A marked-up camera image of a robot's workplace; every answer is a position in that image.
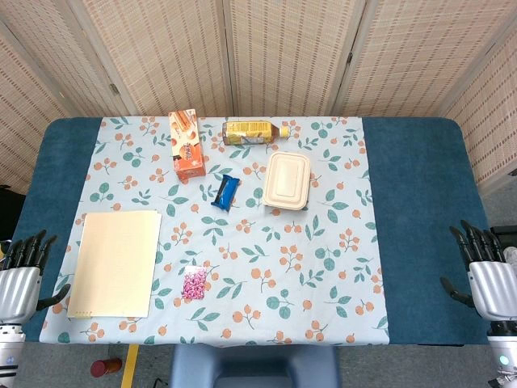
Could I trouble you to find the red bottle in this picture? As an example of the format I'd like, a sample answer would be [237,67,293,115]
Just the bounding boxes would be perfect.
[90,357,123,379]

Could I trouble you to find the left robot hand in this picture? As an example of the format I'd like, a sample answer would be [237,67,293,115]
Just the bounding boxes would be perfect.
[0,229,72,327]

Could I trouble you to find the woven folding screen panel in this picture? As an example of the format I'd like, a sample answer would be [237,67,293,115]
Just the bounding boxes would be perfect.
[439,27,517,197]
[0,0,141,118]
[222,0,369,118]
[330,0,517,119]
[66,0,236,118]
[0,22,69,191]

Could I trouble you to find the pink patterned packet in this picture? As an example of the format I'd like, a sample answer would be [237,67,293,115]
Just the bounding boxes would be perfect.
[181,269,208,301]

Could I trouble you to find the black case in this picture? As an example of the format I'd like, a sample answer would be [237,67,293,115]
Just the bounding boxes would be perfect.
[0,183,28,240]

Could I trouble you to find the black device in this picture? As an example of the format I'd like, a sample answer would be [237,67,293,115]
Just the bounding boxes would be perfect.
[490,225,517,264]

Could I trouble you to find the cream notebook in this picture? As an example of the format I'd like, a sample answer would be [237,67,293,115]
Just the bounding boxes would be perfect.
[66,209,163,320]

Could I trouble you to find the blue snack packet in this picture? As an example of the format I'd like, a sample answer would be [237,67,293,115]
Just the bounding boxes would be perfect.
[210,173,242,211]

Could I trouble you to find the floral tablecloth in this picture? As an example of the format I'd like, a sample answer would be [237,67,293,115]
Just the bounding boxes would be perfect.
[39,116,391,348]

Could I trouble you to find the blue table cover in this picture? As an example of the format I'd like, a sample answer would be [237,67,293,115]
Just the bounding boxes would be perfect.
[0,116,512,348]

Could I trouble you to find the orange biscuit box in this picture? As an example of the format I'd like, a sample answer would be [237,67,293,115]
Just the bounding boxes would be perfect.
[168,108,207,181]

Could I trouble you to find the beige lidded lunch box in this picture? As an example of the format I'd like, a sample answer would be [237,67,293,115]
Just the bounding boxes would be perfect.
[262,151,312,212]

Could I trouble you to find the yellow floor tape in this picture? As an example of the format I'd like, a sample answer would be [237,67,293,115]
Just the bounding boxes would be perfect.
[120,344,140,388]

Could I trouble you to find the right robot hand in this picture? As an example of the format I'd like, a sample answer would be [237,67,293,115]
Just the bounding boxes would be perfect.
[439,219,517,324]

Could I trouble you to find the yellow label tea bottle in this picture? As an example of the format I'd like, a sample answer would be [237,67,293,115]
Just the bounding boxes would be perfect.
[221,120,291,146]

